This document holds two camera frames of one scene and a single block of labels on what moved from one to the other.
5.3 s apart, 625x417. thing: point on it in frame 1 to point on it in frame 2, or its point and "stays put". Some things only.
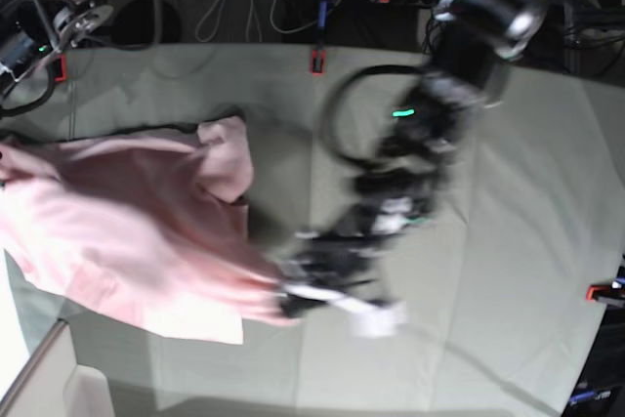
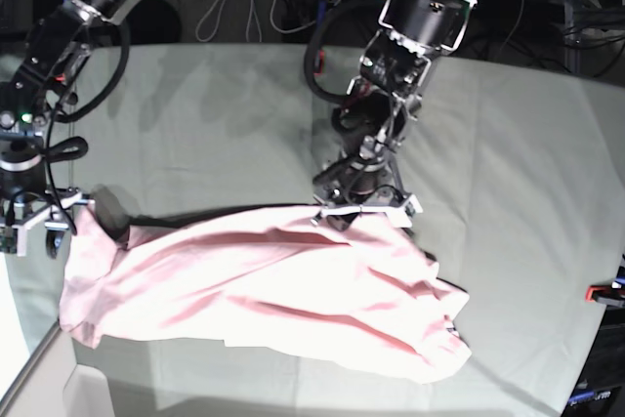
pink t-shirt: (142, 232) to (363, 299)
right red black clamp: (614, 292) stays put
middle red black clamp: (318, 53) stays put
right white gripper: (338, 269) to (398, 212)
